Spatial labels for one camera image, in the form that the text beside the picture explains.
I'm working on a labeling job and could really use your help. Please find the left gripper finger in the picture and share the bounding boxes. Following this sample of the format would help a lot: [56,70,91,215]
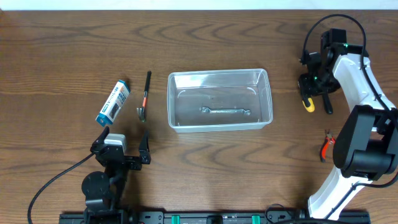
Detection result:
[92,126,109,146]
[139,131,150,157]

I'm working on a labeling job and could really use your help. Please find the stubby yellow black screwdriver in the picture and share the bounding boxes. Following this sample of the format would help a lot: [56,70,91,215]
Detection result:
[302,98,315,113]

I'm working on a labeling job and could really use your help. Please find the slim black yellow screwdriver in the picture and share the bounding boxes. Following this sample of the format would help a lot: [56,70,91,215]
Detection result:
[322,93,333,114]

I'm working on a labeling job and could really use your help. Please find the small black orange hammer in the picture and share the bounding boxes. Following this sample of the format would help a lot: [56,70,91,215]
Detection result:
[137,71,152,122]

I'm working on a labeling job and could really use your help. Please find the red handled pliers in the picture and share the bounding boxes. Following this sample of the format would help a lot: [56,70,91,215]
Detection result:
[320,129,335,162]

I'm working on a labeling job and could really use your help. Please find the silver combination wrench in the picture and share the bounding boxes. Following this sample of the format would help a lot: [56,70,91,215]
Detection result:
[200,107,251,116]

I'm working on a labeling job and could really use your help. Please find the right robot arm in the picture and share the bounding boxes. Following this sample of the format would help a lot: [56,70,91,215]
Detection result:
[298,29,397,220]

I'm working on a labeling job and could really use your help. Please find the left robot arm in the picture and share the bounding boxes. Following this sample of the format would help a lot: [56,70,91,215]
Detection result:
[81,126,151,213]

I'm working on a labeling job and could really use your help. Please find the clear plastic container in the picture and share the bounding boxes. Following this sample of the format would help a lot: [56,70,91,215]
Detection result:
[167,68,274,133]

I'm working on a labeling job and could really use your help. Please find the white blue screwdriver box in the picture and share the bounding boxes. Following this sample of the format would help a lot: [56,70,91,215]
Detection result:
[96,80,131,127]

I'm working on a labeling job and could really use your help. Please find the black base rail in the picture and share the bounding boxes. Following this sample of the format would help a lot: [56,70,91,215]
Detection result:
[58,210,371,224]

